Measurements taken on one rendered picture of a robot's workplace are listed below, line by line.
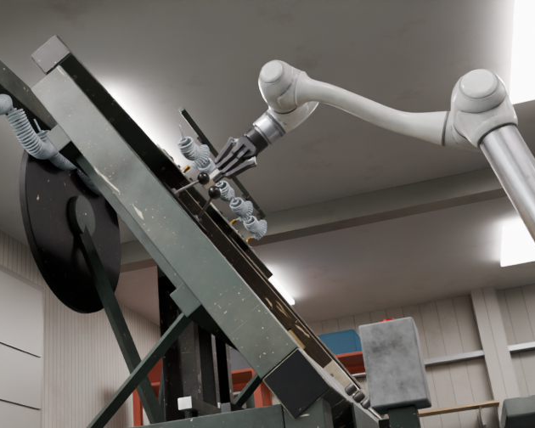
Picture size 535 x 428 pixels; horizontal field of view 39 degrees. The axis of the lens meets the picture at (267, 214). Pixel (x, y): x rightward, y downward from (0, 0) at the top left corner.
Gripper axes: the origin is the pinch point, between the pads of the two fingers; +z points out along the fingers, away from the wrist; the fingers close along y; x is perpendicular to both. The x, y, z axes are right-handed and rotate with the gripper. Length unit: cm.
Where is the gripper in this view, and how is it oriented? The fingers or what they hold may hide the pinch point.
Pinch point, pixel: (211, 179)
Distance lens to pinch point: 232.9
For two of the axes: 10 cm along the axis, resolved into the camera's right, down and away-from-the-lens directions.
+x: -2.7, -3.6, -8.9
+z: -7.5, 6.6, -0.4
